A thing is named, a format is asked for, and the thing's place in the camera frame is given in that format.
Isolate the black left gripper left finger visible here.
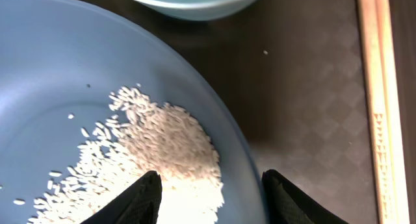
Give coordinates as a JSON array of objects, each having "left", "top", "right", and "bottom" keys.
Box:
[{"left": 82, "top": 171, "right": 163, "bottom": 224}]

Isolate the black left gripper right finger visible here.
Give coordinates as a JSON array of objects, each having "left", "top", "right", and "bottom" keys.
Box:
[{"left": 261, "top": 169, "right": 347, "bottom": 224}]

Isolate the pile of white rice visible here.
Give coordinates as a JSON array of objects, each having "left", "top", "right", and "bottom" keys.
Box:
[{"left": 28, "top": 87, "right": 224, "bottom": 223}]

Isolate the wooden chopstick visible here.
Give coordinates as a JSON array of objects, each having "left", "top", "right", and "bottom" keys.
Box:
[
  {"left": 358, "top": 0, "right": 391, "bottom": 223},
  {"left": 375, "top": 0, "right": 410, "bottom": 224}
]

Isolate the dark brown serving tray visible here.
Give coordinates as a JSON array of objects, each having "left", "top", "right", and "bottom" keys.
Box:
[{"left": 45, "top": 0, "right": 416, "bottom": 224}]

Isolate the light blue small bowl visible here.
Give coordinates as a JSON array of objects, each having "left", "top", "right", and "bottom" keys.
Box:
[{"left": 134, "top": 0, "right": 257, "bottom": 21}]

